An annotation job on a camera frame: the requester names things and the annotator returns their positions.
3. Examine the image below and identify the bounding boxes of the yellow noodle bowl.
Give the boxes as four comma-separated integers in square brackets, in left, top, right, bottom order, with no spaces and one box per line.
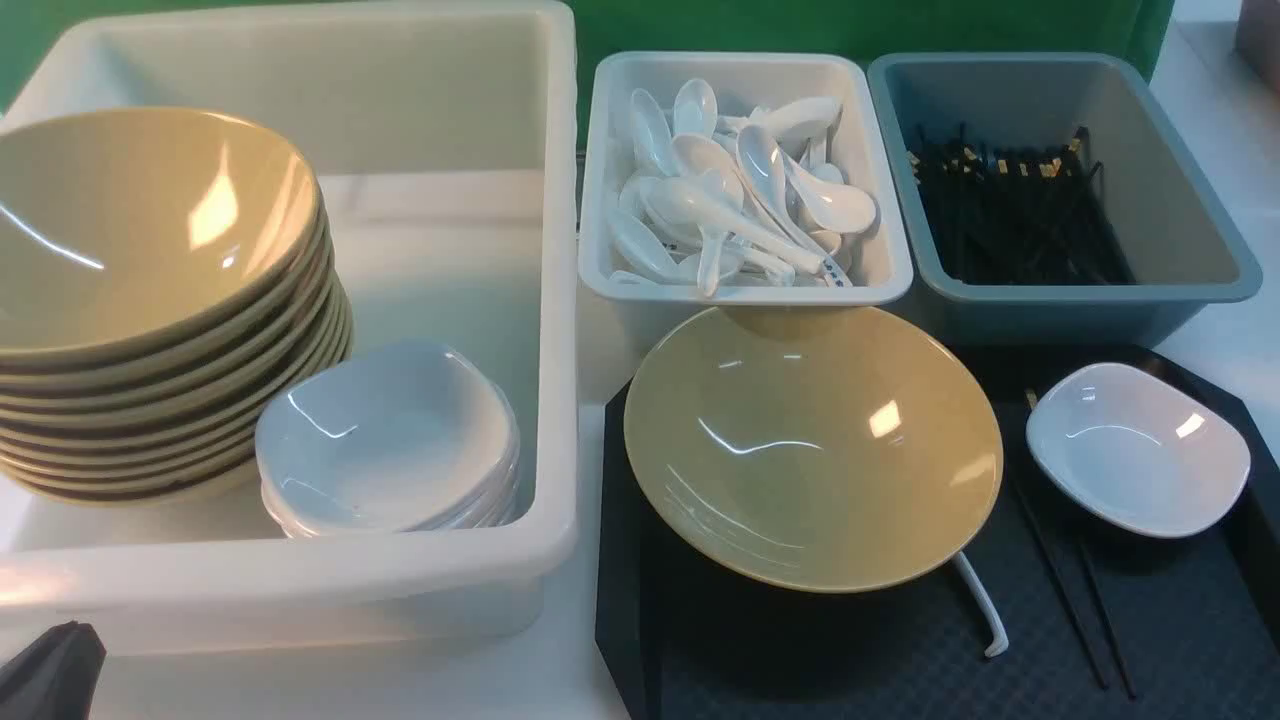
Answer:
[623,307,1005,594]

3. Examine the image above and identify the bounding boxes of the black chopstick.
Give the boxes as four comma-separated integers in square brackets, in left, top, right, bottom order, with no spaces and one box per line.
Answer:
[1010,477,1110,691]
[1024,388,1139,700]

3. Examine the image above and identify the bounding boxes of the white soup spoon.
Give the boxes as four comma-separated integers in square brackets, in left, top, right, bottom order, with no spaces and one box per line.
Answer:
[952,551,1009,659]

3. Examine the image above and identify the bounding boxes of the white square sauce dish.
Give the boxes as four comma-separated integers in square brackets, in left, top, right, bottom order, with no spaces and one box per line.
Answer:
[1025,363,1252,541]

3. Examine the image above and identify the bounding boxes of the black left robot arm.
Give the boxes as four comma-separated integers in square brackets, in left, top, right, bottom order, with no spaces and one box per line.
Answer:
[1,621,108,719]

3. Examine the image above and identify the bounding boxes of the top stacked yellow bowl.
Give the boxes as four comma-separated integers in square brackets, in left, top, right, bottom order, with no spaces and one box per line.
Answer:
[3,106,323,369]

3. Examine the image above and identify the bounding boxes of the white spoon bin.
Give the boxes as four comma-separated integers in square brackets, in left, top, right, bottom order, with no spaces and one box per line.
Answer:
[579,51,913,338]

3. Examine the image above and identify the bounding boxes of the white spoon left front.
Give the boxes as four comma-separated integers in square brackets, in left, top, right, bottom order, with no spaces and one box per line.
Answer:
[605,208,682,284]

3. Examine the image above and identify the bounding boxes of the white spoon front centre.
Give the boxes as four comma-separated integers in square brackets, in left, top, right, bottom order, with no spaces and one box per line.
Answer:
[645,177,822,274]

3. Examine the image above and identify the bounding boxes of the stack of white dishes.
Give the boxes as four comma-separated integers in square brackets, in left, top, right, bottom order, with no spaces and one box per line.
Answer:
[259,389,520,538]

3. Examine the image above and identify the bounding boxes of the top stacked white dish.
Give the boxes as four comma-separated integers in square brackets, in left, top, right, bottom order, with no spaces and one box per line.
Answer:
[255,340,521,539]

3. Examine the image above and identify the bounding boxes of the white spoon top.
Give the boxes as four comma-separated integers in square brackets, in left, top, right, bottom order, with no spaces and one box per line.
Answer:
[672,77,719,138]

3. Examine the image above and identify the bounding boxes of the large white plastic tub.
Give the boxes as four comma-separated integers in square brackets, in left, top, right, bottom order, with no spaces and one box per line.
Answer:
[3,1,579,657]

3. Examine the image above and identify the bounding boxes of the white spoon back right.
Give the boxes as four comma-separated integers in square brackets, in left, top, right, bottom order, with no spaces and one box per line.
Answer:
[717,96,842,141]

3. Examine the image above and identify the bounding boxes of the pile of black chopsticks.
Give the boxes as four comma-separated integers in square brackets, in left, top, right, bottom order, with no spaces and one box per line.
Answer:
[908,123,1137,286]

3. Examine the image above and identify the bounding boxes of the grey-blue chopstick bin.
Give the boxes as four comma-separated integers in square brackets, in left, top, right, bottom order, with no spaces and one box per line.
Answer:
[868,53,1263,345]

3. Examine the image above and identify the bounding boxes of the black serving tray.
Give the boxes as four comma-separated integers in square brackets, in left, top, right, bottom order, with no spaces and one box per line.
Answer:
[595,345,1279,719]

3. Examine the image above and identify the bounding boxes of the stack of yellow bowls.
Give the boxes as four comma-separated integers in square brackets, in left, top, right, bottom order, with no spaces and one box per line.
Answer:
[0,220,355,503]

